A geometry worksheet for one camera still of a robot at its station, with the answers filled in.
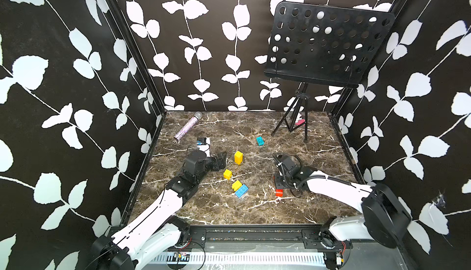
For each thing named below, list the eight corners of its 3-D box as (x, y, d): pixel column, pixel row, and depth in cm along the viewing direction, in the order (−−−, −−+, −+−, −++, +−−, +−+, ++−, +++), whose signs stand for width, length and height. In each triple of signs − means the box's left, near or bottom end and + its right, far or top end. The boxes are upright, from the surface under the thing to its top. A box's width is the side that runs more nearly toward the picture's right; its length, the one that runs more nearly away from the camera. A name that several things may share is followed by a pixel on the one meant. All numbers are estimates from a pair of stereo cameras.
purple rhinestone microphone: (175, 138, 108) (173, 135, 106) (197, 114, 122) (196, 110, 119) (181, 141, 107) (180, 138, 105) (203, 116, 120) (202, 113, 118)
